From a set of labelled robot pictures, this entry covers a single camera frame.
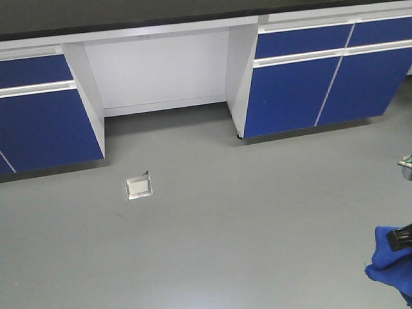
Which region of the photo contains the left blue cabinet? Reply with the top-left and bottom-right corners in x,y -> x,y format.
1,43 -> 105,174

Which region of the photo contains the silver floor outlet box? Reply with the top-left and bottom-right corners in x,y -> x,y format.
125,171 -> 153,200

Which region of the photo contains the blue microfiber cloth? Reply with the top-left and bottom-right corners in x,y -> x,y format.
365,226 -> 411,307

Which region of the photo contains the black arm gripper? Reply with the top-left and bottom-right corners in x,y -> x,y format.
386,154 -> 412,252

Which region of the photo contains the blue cabinet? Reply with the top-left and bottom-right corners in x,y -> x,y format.
1,43 -> 105,174
226,5 -> 411,139

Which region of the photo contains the right blue cabinet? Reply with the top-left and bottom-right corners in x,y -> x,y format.
226,5 -> 411,139

